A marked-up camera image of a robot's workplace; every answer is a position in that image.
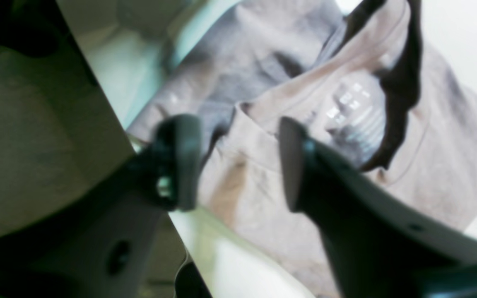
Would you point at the pink t-shirt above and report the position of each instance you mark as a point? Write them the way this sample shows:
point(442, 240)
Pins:
point(364, 85)

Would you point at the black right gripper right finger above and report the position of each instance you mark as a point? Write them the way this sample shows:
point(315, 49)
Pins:
point(377, 247)

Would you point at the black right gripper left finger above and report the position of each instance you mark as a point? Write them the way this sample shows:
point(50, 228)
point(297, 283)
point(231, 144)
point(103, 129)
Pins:
point(99, 245)

